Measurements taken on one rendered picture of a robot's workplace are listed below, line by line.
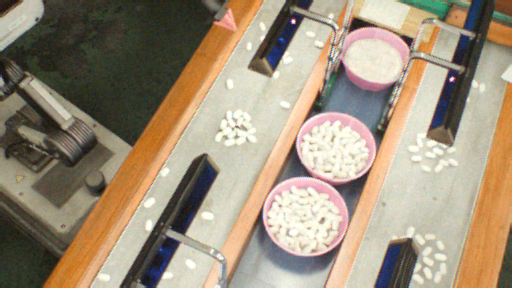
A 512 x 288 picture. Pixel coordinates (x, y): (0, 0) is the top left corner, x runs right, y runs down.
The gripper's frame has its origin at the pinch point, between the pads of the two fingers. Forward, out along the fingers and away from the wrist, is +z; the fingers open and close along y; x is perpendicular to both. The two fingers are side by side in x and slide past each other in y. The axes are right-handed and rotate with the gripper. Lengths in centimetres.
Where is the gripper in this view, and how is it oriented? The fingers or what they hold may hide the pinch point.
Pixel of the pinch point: (234, 28)
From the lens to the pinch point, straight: 216.5
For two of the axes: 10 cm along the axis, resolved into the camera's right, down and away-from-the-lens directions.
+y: 4.2, -7.5, 5.1
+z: 6.6, 6.4, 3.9
